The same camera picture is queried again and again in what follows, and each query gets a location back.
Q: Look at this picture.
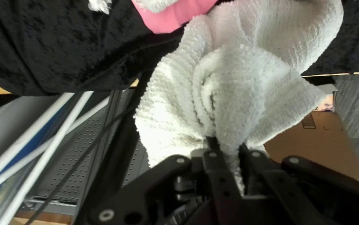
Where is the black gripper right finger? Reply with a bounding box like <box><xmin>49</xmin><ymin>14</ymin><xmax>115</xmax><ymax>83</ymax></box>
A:
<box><xmin>239</xmin><ymin>143</ymin><xmax>359</xmax><ymax>225</ymax></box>

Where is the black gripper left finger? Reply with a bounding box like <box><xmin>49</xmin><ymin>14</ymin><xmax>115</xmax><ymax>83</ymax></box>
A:
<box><xmin>88</xmin><ymin>136</ymin><xmax>248</xmax><ymax>225</ymax></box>

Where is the pink cloth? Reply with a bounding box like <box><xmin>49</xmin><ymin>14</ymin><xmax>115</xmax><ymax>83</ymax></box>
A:
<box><xmin>130</xmin><ymin>0</ymin><xmax>220</xmax><ymax>35</ymax></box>

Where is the taped cardboard box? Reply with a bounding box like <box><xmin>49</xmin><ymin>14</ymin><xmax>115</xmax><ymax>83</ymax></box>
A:
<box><xmin>264</xmin><ymin>109</ymin><xmax>359</xmax><ymax>181</ymax></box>

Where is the metal tripod stand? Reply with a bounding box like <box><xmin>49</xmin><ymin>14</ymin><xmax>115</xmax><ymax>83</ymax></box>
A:
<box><xmin>0</xmin><ymin>90</ymin><xmax>112</xmax><ymax>225</ymax></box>

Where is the black tablecloth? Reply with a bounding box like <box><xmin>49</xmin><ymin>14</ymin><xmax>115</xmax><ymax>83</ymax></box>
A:
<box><xmin>0</xmin><ymin>0</ymin><xmax>359</xmax><ymax>98</ymax></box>

